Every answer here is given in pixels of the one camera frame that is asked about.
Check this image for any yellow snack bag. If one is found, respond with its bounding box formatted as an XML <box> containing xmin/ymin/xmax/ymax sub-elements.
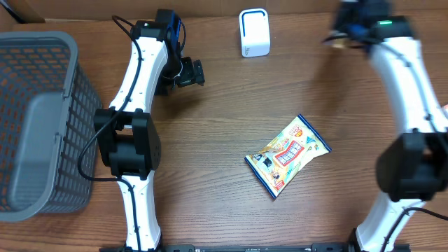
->
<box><xmin>244</xmin><ymin>114</ymin><xmax>332</xmax><ymax>199</ymax></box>

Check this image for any white green tissue pack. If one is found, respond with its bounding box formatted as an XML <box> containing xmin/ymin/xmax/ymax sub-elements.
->
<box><xmin>328</xmin><ymin>37</ymin><xmax>350</xmax><ymax>49</ymax></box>

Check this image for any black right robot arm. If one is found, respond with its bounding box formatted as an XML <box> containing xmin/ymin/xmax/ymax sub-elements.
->
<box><xmin>326</xmin><ymin>0</ymin><xmax>447</xmax><ymax>251</ymax></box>

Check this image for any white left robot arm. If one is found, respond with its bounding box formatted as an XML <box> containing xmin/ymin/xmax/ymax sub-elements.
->
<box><xmin>93</xmin><ymin>9</ymin><xmax>205</xmax><ymax>251</ymax></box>

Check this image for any white barcode scanner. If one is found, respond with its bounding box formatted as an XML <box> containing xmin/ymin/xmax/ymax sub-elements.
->
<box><xmin>239</xmin><ymin>8</ymin><xmax>271</xmax><ymax>57</ymax></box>

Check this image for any grey plastic mesh basket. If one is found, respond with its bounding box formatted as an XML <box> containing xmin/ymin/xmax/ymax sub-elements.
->
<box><xmin>1</xmin><ymin>31</ymin><xmax>102</xmax><ymax>223</ymax></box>

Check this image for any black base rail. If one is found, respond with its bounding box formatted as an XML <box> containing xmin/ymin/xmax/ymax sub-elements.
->
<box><xmin>99</xmin><ymin>243</ymin><xmax>412</xmax><ymax>252</ymax></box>

